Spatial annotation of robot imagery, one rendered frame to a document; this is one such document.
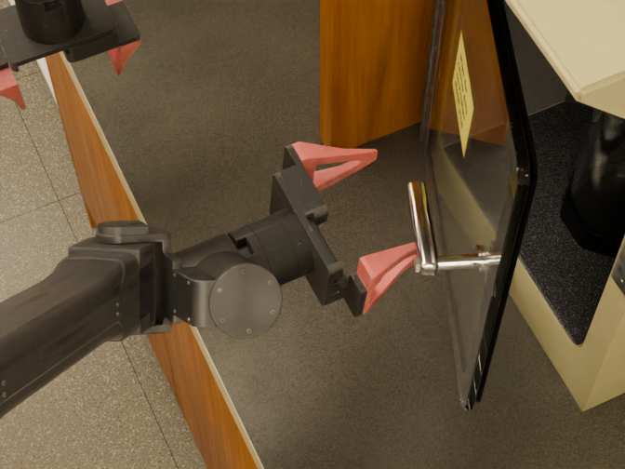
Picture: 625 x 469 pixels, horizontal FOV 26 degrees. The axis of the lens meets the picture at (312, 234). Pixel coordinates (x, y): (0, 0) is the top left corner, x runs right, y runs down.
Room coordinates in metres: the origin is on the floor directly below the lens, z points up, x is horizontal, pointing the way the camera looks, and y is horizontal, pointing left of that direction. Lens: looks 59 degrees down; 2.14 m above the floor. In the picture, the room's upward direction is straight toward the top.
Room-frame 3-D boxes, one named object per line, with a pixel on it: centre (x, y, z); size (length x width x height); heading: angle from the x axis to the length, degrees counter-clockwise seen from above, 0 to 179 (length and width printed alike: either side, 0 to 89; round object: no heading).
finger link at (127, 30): (0.82, 0.20, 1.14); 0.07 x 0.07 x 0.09; 25
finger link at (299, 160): (0.63, -0.02, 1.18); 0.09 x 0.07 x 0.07; 117
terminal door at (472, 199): (0.65, -0.13, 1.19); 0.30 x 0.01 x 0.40; 4
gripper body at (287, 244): (0.56, 0.03, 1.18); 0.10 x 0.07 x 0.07; 27
